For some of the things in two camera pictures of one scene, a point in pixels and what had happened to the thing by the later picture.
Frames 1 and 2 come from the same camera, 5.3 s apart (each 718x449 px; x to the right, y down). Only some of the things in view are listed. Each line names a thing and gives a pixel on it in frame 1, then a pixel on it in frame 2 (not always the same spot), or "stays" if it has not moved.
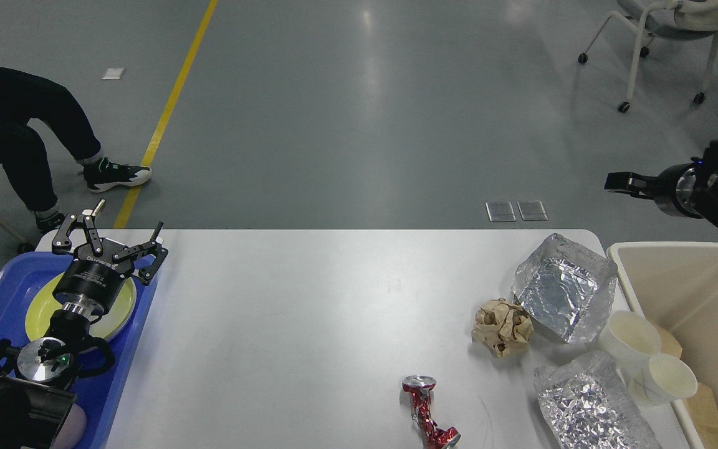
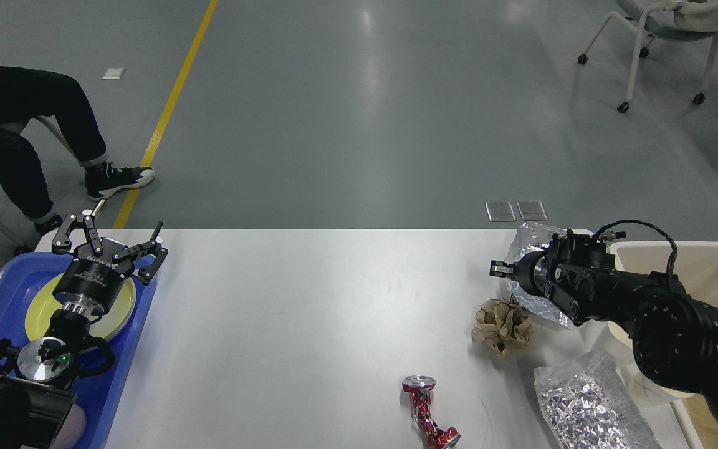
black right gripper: (674, 192) -> (531, 271)
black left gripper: (98, 274) stays
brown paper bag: (701, 406) stays
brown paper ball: (502, 328) stays
